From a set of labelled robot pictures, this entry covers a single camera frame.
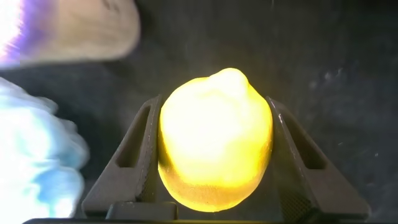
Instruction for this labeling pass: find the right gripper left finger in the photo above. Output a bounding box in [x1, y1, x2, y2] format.
[81, 94, 175, 218]

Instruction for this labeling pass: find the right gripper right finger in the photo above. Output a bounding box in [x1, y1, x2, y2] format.
[266, 96, 371, 222]

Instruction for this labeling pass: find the yellow lemon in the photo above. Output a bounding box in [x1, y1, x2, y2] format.
[157, 67, 275, 213]

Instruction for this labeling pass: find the purple garbage bag roll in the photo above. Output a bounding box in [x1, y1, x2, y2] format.
[0, 0, 142, 70]

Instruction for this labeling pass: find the light blue bath loofah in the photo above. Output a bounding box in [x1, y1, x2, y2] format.
[0, 77, 91, 224]

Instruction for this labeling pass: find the dark table cloth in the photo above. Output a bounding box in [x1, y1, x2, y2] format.
[0, 0, 398, 224]

